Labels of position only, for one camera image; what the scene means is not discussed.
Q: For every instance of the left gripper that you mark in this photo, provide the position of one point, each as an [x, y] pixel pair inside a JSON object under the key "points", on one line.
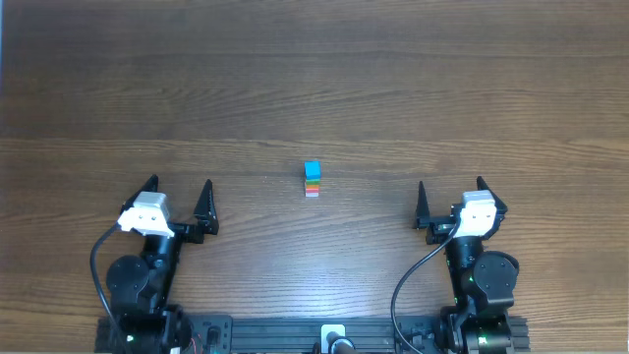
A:
{"points": [[189, 232]]}

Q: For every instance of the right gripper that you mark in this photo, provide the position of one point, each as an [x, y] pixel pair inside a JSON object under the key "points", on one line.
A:
{"points": [[440, 229]]}

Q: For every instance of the orange cube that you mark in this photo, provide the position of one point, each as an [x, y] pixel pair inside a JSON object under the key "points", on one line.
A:
{"points": [[312, 186]]}

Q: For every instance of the green cube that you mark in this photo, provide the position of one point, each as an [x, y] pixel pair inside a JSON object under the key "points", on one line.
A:
{"points": [[312, 182]]}

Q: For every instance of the blue cube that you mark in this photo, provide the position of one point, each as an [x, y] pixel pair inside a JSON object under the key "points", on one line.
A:
{"points": [[312, 169]]}

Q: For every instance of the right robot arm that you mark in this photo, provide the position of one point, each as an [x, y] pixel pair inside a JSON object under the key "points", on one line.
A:
{"points": [[484, 282]]}

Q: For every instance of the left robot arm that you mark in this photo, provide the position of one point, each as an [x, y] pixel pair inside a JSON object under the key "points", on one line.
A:
{"points": [[142, 280]]}

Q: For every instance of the white cube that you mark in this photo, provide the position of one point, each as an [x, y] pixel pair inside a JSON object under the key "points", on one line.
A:
{"points": [[311, 194]]}

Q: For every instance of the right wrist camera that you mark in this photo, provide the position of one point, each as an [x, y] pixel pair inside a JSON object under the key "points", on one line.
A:
{"points": [[475, 214]]}

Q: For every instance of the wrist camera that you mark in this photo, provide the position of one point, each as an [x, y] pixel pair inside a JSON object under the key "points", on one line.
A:
{"points": [[475, 214], [146, 214]]}

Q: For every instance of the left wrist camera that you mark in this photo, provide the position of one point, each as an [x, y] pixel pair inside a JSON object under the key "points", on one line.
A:
{"points": [[146, 214]]}

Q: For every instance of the mounting rail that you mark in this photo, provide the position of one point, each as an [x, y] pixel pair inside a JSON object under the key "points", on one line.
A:
{"points": [[285, 334]]}

